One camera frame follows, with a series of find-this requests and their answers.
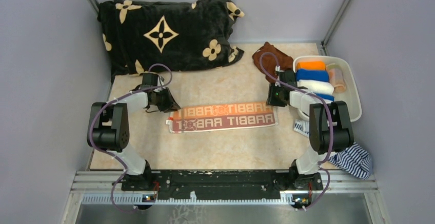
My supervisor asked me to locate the blue rolled towel upper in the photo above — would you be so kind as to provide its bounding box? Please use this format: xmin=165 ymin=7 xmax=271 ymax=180
xmin=295 ymin=69 xmax=329 ymax=83

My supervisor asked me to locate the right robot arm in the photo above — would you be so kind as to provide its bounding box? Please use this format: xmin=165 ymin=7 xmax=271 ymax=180
xmin=266 ymin=69 xmax=354 ymax=189

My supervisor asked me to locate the orange blue patterned towel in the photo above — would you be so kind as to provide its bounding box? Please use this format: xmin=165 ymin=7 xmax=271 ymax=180
xmin=166 ymin=102 xmax=278 ymax=133

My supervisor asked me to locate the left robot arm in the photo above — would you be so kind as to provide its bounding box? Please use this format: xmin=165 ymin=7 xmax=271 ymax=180
xmin=87 ymin=72 xmax=180 ymax=191

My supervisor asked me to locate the blue rolled towel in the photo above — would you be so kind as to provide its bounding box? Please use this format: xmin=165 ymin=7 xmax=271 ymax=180
xmin=314 ymin=93 xmax=334 ymax=104
xmin=295 ymin=69 xmax=329 ymax=83

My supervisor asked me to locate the white rolled towel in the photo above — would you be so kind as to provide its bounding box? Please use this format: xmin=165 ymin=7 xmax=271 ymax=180
xmin=297 ymin=79 xmax=334 ymax=95

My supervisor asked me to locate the brown towel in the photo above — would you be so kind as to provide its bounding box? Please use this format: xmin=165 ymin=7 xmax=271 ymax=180
xmin=252 ymin=42 xmax=293 ymax=78

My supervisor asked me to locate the white plastic bin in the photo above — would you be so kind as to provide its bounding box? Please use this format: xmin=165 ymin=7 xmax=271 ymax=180
xmin=293 ymin=55 xmax=362 ymax=122

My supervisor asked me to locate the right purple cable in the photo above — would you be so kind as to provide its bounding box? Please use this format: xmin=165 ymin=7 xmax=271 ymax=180
xmin=259 ymin=52 xmax=335 ymax=212

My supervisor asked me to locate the blue white striped towel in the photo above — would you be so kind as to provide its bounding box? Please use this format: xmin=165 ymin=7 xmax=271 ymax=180
xmin=293 ymin=119 xmax=373 ymax=180

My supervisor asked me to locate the orange rolled towel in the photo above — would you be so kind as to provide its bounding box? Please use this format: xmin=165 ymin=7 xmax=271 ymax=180
xmin=296 ymin=61 xmax=326 ymax=71

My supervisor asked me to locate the purple cable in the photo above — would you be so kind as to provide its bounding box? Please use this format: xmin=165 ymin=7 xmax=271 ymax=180
xmin=86 ymin=63 xmax=173 ymax=214
xmin=259 ymin=52 xmax=335 ymax=212

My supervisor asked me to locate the black pillow with beige flowers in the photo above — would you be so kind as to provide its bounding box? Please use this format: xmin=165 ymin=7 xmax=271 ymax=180
xmin=97 ymin=0 xmax=245 ymax=76

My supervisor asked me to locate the orange polka dot towel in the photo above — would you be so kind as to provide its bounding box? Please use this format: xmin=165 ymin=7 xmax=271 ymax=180
xmin=326 ymin=64 xmax=346 ymax=93

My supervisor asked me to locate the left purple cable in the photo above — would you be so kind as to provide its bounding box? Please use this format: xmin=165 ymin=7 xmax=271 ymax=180
xmin=86 ymin=63 xmax=173 ymax=214

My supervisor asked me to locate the blue rolled towel lower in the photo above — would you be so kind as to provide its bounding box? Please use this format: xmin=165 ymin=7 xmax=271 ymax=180
xmin=314 ymin=93 xmax=334 ymax=104

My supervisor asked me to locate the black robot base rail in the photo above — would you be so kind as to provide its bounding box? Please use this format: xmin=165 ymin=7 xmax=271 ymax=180
xmin=121 ymin=168 xmax=324 ymax=208

